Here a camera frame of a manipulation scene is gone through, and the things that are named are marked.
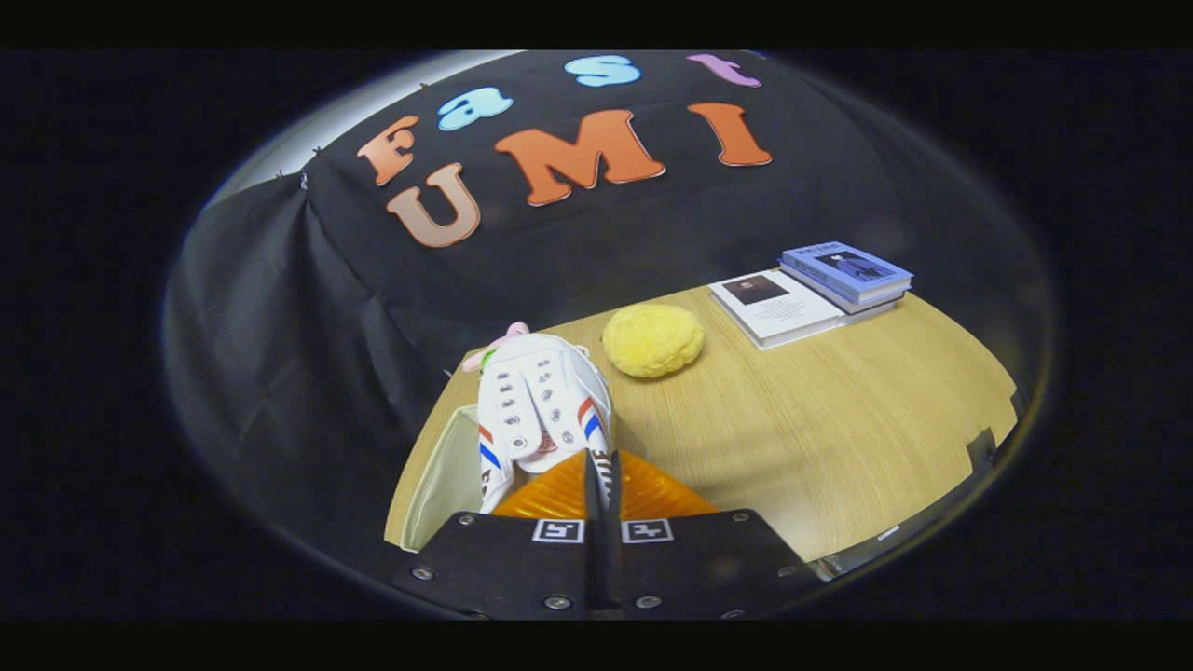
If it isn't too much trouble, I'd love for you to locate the white striped sneaker shoe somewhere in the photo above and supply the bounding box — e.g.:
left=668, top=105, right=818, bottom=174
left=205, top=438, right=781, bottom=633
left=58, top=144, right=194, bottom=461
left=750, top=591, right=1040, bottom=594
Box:
left=475, top=333, right=614, bottom=515

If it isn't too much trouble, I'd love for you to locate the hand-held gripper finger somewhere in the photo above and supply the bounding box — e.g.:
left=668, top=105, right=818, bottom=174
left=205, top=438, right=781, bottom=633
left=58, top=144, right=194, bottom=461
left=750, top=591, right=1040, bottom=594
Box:
left=391, top=450, right=607, bottom=621
left=606, top=450, right=816, bottom=621

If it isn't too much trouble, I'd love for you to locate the yellow round plush toy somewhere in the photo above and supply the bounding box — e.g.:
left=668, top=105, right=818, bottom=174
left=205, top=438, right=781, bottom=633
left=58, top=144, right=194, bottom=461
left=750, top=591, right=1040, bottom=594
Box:
left=601, top=303, right=706, bottom=379

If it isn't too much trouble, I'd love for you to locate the black backdrop cloth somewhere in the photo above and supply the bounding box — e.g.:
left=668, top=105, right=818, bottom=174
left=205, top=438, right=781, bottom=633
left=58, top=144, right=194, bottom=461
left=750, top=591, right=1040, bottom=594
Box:
left=163, top=49, right=1054, bottom=560

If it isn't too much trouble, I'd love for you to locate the white book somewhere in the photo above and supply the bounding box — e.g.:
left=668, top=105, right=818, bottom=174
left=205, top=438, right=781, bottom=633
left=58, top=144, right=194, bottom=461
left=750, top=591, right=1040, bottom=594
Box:
left=708, top=269, right=849, bottom=350

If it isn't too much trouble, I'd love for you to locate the blue book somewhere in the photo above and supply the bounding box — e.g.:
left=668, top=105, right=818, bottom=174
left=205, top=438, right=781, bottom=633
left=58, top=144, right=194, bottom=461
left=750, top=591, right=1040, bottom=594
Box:
left=779, top=241, right=914, bottom=315

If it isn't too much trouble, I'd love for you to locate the pink and green plush toy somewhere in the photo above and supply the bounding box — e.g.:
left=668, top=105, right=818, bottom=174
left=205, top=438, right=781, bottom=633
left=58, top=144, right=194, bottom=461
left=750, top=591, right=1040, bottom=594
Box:
left=461, top=322, right=532, bottom=374

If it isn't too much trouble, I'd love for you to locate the cream fabric storage box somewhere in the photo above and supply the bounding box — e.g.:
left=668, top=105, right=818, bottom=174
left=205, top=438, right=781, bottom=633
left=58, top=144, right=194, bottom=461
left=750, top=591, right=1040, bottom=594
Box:
left=401, top=405, right=486, bottom=553

